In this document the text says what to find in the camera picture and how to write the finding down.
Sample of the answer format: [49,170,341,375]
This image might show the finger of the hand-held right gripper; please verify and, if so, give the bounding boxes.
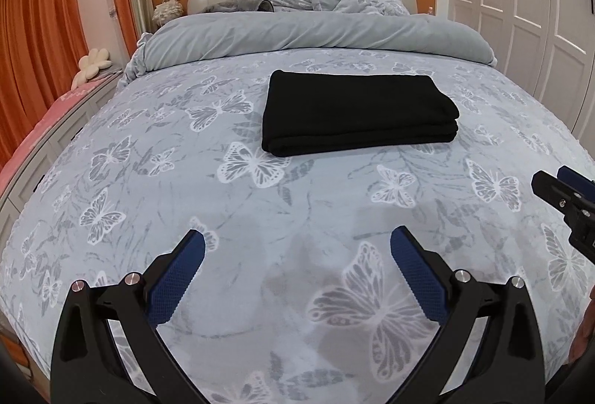
[557,165,595,197]
[531,170,587,210]

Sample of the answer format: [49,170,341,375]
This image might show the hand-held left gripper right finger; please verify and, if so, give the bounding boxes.
[389,225,546,404]

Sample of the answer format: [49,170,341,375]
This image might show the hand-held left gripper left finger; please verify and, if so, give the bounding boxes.
[50,228,208,404]

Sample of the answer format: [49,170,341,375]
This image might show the black pants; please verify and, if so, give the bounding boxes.
[260,70,461,158]

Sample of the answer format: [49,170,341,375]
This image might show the person's right forearm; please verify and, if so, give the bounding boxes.
[568,293,595,370]

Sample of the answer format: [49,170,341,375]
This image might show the bed with butterfly print sheet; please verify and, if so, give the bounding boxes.
[0,48,595,404]

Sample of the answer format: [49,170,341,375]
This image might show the white panelled wardrobe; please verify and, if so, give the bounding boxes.
[434,0,595,145]

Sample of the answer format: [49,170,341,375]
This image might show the pink cloth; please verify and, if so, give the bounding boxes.
[0,74,109,195]

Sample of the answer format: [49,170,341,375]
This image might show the white flower plush cushion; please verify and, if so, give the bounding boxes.
[71,48,114,90]

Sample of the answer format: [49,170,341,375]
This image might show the white feather lamp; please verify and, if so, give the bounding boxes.
[152,2,180,28]

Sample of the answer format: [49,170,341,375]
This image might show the butterfly print pillow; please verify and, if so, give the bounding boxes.
[304,0,412,17]

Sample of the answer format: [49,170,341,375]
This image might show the grey duvet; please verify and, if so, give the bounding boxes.
[123,10,496,84]

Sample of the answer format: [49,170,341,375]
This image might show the wide orange curtain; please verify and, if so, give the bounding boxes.
[0,0,90,170]

